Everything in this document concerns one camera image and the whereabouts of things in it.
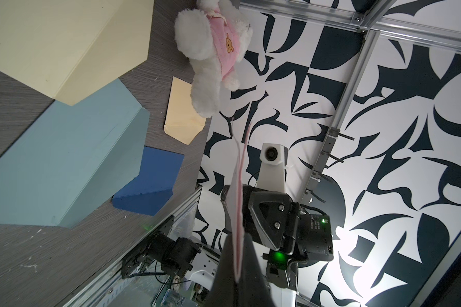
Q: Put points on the pink white letter paper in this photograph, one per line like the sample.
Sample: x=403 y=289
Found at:
x=234 y=201

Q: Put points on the light blue envelope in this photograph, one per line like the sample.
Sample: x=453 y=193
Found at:
x=72 y=159

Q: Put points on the black hook rack rail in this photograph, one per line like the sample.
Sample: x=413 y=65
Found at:
x=325 y=154

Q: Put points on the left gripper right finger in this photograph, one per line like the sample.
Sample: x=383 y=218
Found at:
x=252 y=284

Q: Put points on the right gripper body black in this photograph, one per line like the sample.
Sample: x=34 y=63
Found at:
x=248 y=222

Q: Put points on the tan yellow envelope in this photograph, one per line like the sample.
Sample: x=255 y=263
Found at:
x=182 y=121

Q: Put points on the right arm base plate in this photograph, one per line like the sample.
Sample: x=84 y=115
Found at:
x=174 y=256

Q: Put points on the pale yellow envelope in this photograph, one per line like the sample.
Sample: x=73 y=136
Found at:
x=67 y=50

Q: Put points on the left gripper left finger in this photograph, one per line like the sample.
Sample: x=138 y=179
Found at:
x=222 y=292

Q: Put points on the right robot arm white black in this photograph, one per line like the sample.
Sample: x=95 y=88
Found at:
x=314 y=244

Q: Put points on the dark blue envelope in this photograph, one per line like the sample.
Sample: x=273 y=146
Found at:
x=153 y=187

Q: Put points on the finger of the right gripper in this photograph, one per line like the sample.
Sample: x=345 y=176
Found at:
x=270 y=213

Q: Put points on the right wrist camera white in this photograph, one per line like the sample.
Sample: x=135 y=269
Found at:
x=274 y=159

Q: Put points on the white teddy bear pink shirt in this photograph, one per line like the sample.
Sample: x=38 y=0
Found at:
x=214 y=37

